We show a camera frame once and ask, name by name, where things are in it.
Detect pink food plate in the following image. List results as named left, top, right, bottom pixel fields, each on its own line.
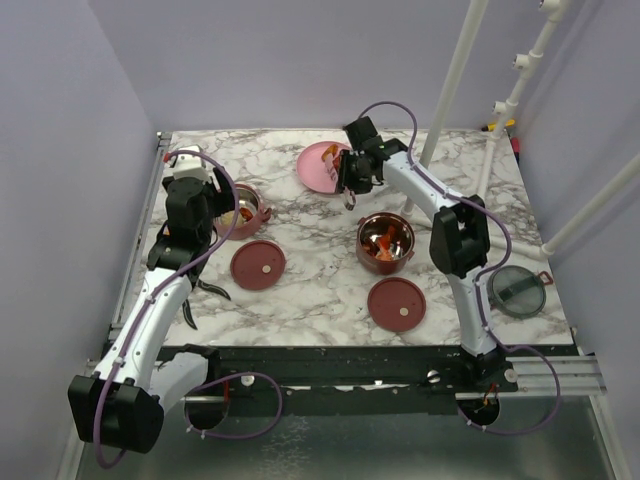
left=296, top=141, right=349, bottom=194

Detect dark red steel lunch pot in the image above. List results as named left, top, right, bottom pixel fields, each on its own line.
left=356, top=212, right=416, bottom=275

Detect dark pink round lid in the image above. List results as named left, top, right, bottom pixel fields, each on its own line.
left=230, top=240, right=286, bottom=291

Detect white steamed bun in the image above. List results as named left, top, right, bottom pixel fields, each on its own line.
left=220, top=212, right=243, bottom=226

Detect aluminium table edge rail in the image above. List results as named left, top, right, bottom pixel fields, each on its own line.
left=108, top=131, right=173, bottom=335

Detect red sausage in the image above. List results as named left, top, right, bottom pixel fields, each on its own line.
left=239, top=207, right=253, bottom=223

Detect pink food tongs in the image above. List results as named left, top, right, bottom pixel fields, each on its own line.
left=321, top=148, right=356, bottom=211

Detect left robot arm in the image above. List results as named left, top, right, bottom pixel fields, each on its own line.
left=68, top=166, right=238, bottom=453

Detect yellow brown food piece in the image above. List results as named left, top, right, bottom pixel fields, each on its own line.
left=321, top=143, right=340, bottom=162

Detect white pipe frame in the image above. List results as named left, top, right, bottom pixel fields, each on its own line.
left=420, top=0, right=639, bottom=260

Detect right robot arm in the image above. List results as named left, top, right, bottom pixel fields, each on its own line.
left=336, top=144, right=506, bottom=391

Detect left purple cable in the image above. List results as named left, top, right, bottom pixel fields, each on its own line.
left=93, top=149, right=284, bottom=469

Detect black pliers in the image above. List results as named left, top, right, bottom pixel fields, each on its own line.
left=181, top=280, right=231, bottom=331

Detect transparent grey pot lid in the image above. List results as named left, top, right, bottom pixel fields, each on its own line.
left=487, top=265, right=554, bottom=319

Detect pink steel lunch pot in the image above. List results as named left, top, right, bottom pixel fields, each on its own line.
left=214, top=184, right=272, bottom=241

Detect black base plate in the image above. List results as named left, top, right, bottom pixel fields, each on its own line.
left=153, top=344, right=517, bottom=417

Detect red white shrimp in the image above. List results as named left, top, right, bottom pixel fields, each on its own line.
left=375, top=242, right=395, bottom=262

